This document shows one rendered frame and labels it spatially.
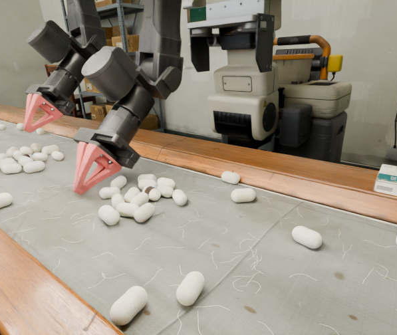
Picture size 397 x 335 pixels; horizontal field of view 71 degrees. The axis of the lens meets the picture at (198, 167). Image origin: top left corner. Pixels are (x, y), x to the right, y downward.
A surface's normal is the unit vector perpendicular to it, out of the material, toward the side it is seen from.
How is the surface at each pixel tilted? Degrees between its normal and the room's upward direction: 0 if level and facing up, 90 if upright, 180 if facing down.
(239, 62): 98
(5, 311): 0
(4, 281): 0
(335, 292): 0
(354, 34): 91
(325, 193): 45
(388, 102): 90
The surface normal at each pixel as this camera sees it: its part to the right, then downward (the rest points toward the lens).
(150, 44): -0.68, 0.16
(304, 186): -0.46, -0.43
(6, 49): 0.77, 0.21
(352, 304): -0.04, -0.92
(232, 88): -0.63, 0.44
